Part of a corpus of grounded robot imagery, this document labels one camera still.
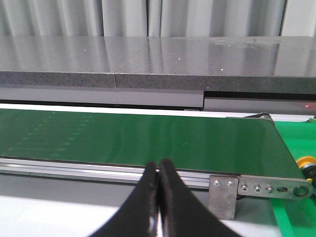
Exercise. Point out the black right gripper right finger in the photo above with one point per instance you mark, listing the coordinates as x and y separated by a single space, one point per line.
182 214

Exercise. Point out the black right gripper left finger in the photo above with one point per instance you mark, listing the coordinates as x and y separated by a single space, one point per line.
138 215

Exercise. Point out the green conveyor belt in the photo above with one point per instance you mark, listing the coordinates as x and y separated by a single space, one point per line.
232 145

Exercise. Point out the grey rear conveyor panel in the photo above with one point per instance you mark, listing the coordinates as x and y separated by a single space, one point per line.
168 99

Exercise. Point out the grey granite slab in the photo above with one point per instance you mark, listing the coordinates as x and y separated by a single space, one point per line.
281 65

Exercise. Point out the white pleated curtain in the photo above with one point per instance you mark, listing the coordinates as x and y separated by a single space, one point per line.
158 18

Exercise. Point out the metal conveyor end bracket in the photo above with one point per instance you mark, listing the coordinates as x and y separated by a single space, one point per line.
224 189

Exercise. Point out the aluminium conveyor side rail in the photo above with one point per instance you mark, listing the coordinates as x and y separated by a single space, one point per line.
72 170

